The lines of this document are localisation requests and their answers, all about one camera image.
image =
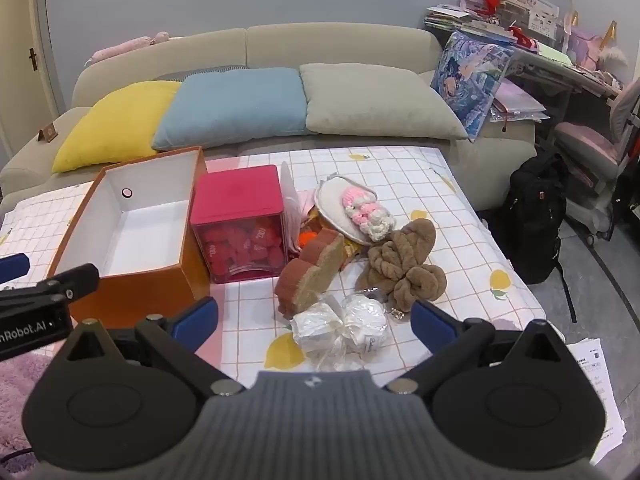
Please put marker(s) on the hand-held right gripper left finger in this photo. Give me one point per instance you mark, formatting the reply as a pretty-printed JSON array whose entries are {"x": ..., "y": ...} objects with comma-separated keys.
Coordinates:
[{"x": 194, "y": 324}]

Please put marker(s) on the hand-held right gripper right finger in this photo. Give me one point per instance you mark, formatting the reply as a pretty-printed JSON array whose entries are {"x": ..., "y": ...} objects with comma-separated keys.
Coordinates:
[{"x": 432, "y": 327}]

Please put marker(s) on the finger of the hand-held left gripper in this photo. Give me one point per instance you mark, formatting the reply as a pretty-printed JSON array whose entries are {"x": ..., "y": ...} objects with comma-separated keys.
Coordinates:
[
  {"x": 72, "y": 280},
  {"x": 12, "y": 267}
]

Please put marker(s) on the orange cardboard box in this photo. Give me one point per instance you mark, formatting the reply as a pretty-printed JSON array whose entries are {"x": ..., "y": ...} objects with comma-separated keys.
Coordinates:
[{"x": 145, "y": 290}]

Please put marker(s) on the yellow snack packet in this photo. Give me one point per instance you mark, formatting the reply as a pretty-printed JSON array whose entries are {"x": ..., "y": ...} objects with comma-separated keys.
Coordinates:
[{"x": 354, "y": 250}]

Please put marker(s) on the pink fluffy cloth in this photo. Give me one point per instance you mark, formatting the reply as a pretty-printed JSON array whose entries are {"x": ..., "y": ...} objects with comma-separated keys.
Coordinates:
[{"x": 365, "y": 210}]

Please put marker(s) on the small metal keyring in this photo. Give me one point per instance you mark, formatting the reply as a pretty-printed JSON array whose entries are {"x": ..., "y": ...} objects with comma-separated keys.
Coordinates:
[{"x": 397, "y": 314}]

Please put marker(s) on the purple fluffy rug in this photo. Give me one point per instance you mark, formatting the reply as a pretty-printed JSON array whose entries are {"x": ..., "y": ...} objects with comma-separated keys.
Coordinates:
[{"x": 20, "y": 385}]

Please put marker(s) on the brown plush cloth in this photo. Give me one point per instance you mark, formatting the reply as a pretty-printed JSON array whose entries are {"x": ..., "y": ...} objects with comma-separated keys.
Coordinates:
[{"x": 400, "y": 260}]

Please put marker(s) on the lemon print tablecloth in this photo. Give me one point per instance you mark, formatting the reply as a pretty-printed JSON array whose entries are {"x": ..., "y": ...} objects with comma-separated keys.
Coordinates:
[{"x": 450, "y": 240}]

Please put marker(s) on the white plastic wrapped bundle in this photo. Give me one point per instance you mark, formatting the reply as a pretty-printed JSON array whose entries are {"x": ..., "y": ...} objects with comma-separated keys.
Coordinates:
[{"x": 320, "y": 330}]

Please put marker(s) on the brown plush toast slices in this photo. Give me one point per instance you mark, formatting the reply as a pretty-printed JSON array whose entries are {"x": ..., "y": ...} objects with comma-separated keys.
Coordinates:
[{"x": 310, "y": 275}]

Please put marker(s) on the pink transparent box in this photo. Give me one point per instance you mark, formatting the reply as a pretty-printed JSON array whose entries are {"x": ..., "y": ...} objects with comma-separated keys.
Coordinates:
[{"x": 235, "y": 195}]

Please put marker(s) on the brown phone stand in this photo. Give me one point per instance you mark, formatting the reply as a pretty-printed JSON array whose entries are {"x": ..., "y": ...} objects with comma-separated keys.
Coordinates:
[{"x": 48, "y": 132}]

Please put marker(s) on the small orange object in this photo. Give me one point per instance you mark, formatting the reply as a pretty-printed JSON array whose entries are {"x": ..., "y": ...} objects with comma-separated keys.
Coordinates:
[{"x": 308, "y": 237}]

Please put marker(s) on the black backpack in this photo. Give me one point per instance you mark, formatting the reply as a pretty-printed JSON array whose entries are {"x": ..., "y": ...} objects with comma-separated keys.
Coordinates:
[{"x": 530, "y": 220}]

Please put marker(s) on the clear plastic bag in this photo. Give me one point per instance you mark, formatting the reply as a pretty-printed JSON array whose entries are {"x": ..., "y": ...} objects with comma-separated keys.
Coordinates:
[{"x": 292, "y": 207}]

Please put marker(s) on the yellow pillow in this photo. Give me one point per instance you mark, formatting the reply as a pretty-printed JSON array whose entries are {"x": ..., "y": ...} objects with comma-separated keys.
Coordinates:
[{"x": 115, "y": 125}]

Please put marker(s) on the cream oval pad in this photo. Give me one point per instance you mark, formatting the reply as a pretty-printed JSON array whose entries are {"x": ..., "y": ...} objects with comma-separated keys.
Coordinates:
[{"x": 327, "y": 205}]

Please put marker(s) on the white paper sheets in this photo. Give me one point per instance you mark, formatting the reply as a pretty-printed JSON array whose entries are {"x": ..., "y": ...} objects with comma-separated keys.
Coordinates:
[{"x": 595, "y": 375}]

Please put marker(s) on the light blue pillow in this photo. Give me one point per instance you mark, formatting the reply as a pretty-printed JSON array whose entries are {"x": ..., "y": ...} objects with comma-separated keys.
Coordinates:
[{"x": 230, "y": 107}]

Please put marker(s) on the beige pillow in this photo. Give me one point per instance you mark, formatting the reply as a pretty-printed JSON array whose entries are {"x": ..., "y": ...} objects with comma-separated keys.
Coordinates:
[{"x": 375, "y": 102}]

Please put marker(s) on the cream door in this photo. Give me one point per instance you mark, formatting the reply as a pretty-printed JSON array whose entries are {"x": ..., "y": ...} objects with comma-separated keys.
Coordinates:
[{"x": 20, "y": 35}]

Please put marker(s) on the pink grey chair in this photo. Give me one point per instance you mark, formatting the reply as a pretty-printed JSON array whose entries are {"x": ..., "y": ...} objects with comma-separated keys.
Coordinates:
[{"x": 585, "y": 150}]

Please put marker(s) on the pink long plush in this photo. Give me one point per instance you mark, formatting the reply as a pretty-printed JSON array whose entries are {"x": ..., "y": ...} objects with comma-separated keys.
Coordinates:
[{"x": 125, "y": 48}]

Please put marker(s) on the pink folders stack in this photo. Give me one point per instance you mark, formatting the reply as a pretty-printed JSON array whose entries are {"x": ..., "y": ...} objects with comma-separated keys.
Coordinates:
[{"x": 520, "y": 102}]

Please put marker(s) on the grey striped cushion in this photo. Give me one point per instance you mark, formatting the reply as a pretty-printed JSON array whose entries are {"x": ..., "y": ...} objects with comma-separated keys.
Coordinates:
[{"x": 210, "y": 71}]

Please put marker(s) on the blue printed pillow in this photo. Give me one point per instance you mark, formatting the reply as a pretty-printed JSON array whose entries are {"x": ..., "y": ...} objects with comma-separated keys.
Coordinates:
[{"x": 470, "y": 80}]

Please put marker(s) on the grey desk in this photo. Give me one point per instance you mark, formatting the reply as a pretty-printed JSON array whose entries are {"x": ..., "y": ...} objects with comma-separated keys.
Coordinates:
[{"x": 560, "y": 72}]

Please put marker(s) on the beige sofa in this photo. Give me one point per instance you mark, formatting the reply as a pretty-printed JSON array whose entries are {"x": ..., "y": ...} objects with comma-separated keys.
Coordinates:
[{"x": 325, "y": 42}]

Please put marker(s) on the stack of books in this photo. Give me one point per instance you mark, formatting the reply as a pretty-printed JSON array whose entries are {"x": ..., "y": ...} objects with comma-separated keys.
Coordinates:
[{"x": 460, "y": 22}]

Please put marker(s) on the purple unicorn bag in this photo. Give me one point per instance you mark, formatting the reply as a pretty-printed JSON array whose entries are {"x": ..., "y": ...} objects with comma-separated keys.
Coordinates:
[{"x": 585, "y": 45}]

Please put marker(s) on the desk organizer shelf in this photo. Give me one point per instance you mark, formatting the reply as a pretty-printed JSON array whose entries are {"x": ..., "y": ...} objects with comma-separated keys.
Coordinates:
[{"x": 530, "y": 10}]

